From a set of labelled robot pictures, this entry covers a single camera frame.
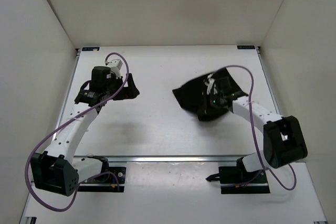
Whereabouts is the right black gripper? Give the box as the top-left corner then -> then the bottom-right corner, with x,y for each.
197,91 -> 223,115

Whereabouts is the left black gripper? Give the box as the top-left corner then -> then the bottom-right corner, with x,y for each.
107,71 -> 141,98

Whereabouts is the black skirt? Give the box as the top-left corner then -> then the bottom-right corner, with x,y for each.
172,68 -> 248,122

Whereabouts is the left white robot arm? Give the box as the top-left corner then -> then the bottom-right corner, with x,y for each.
30,66 -> 140,196

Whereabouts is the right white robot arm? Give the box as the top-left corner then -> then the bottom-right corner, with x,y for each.
205,76 -> 308,182

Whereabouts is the blue label right corner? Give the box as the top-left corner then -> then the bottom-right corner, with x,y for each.
237,45 -> 255,50

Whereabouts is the blue label corner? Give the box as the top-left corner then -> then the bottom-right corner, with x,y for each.
81,47 -> 100,51
237,45 -> 255,50

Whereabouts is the blue label left corner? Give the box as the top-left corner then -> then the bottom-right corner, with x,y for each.
81,47 -> 100,51

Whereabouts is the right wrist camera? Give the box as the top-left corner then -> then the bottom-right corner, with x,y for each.
204,73 -> 217,95

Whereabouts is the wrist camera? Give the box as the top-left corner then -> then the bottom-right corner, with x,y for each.
107,59 -> 123,72
204,73 -> 217,95

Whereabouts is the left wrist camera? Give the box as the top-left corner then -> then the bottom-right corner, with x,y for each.
107,59 -> 123,72

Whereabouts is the aluminium rail front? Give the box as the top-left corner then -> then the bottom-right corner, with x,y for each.
73,155 -> 297,163

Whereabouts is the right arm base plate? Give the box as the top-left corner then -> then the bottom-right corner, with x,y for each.
206,166 -> 270,195

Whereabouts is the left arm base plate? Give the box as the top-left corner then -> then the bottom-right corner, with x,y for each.
78,166 -> 127,193

